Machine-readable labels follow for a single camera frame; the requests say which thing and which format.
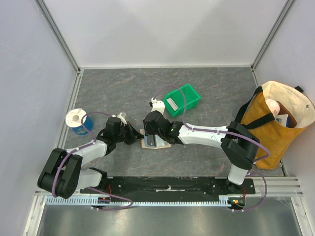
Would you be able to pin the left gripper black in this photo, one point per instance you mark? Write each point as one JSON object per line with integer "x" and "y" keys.
{"x": 134, "y": 134}

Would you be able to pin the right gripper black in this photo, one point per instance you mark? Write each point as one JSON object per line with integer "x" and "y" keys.
{"x": 151, "y": 131}

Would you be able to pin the beige leather card holder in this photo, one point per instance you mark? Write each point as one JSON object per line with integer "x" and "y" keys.
{"x": 160, "y": 145}

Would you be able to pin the green plastic bin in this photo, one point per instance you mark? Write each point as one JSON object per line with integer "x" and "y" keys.
{"x": 191, "y": 96}

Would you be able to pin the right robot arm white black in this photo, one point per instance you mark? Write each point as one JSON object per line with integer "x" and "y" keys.
{"x": 238, "y": 144}

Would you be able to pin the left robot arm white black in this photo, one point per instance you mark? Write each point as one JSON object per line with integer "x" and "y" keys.
{"x": 62, "y": 174}

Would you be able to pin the credit card stack in bin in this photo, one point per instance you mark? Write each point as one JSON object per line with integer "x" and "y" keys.
{"x": 172, "y": 104}

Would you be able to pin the toilet paper roll blue wrapper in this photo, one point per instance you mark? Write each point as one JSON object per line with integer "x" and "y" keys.
{"x": 74, "y": 119}

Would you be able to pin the mustard canvas tote bag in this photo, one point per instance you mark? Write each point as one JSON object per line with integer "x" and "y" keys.
{"x": 258, "y": 119}

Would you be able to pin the items inside tote bag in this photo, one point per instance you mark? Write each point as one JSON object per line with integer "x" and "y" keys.
{"x": 281, "y": 114}

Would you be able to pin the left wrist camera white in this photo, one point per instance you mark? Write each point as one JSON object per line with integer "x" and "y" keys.
{"x": 122, "y": 117}

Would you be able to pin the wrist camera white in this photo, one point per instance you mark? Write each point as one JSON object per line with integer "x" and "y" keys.
{"x": 157, "y": 105}
{"x": 122, "y": 117}

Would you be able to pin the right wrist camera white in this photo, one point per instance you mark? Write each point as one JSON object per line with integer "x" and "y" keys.
{"x": 157, "y": 105}

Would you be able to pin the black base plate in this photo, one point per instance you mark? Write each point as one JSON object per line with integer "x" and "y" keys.
{"x": 173, "y": 188}

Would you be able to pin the slotted cable duct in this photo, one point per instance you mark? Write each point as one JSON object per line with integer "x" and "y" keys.
{"x": 104, "y": 201}

